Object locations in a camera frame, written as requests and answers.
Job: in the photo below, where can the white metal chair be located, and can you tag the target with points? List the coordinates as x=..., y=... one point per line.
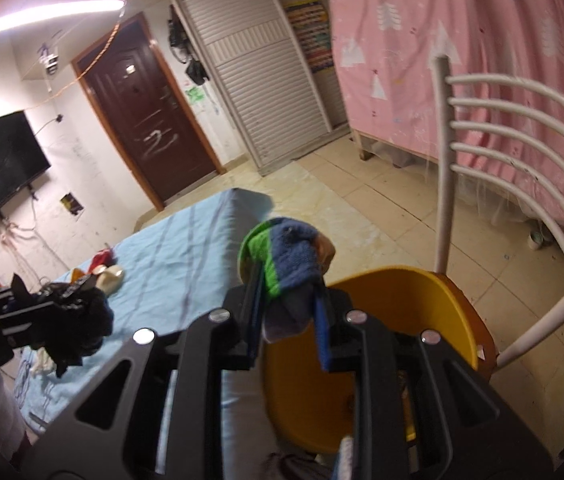
x=444, y=160

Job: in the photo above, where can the blue green sock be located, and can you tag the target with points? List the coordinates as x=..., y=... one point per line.
x=292, y=255

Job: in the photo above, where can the cream plastic lid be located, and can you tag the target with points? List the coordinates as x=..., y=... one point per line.
x=109, y=276

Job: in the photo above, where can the wall junction box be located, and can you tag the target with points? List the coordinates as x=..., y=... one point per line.
x=73, y=204

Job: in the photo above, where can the black hanging bag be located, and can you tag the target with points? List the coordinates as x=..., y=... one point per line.
x=196, y=74

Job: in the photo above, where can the white fuzzy sock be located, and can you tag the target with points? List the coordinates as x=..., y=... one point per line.
x=42, y=362

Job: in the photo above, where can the brown door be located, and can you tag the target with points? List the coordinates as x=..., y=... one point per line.
x=147, y=110

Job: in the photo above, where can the white shutter wardrobe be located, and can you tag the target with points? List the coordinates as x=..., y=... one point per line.
x=262, y=85

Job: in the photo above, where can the pink printed curtain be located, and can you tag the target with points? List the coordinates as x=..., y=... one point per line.
x=462, y=35

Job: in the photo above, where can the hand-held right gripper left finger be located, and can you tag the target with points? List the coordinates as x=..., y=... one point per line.
x=257, y=310

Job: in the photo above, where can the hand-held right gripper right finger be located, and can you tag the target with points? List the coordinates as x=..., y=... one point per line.
x=322, y=332

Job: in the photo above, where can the yellow plastic basin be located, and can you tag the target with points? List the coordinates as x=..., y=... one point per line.
x=412, y=300

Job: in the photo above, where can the black sock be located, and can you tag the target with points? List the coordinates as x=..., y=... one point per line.
x=79, y=325

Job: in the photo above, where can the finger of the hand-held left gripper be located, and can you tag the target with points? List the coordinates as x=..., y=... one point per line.
x=19, y=336
x=37, y=299

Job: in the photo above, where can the light blue tablecloth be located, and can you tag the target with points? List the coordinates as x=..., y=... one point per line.
x=172, y=260

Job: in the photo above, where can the green wall sticker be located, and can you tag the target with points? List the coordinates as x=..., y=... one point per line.
x=194, y=94

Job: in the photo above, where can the colourful chart poster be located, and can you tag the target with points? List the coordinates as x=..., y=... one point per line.
x=312, y=35

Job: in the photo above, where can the ceiling tube light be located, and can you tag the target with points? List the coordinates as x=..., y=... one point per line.
x=52, y=12

